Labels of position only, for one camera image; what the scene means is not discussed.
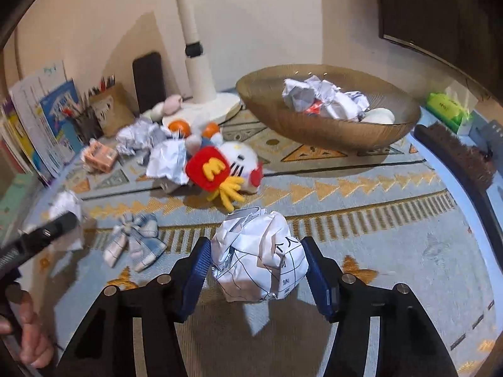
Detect flat green books stack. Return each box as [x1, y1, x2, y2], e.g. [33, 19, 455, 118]
[1, 174, 43, 245]

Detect black mesh pen holder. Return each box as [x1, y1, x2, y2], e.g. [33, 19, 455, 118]
[69, 107, 103, 145]

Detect pink small box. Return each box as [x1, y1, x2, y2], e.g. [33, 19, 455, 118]
[81, 139, 119, 173]

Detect orange snack packet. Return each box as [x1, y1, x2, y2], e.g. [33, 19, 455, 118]
[303, 100, 323, 116]

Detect large paper ball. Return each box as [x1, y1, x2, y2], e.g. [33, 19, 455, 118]
[211, 206, 309, 303]

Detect small paper ball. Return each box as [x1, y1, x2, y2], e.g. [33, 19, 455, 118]
[25, 191, 84, 254]

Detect black smartphone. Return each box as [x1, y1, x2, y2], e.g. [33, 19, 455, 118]
[132, 51, 166, 113]

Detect plaid fabric bow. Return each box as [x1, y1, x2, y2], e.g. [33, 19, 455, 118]
[103, 213, 166, 272]

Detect paper ball top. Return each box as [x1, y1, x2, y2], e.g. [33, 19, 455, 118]
[115, 117, 170, 156]

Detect Hello Kitty plush toy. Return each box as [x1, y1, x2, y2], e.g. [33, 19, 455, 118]
[185, 133, 263, 213]

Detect black wall television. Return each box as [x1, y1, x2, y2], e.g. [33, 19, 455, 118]
[379, 0, 502, 101]

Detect paper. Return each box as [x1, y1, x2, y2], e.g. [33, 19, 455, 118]
[281, 76, 370, 121]

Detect patterned blue table mat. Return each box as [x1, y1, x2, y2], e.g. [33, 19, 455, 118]
[25, 113, 499, 376]

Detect white desk lamp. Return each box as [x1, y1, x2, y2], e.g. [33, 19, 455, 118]
[162, 0, 241, 127]

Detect brown paper pen holder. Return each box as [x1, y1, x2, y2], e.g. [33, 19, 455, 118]
[90, 84, 135, 138]

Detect three-ball dango plush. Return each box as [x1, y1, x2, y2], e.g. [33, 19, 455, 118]
[361, 107, 395, 125]

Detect orange fruit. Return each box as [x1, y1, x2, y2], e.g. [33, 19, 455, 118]
[168, 119, 192, 138]
[201, 122, 220, 139]

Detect upright blue white books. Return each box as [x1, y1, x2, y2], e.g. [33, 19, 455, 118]
[8, 60, 83, 178]

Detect green tissue box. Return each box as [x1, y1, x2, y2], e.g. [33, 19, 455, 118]
[425, 93, 473, 136]

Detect amber ribbed glass bowl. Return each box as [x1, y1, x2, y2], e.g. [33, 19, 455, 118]
[236, 64, 421, 150]

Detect person's left hand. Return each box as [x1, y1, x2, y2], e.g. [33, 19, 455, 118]
[13, 283, 55, 369]

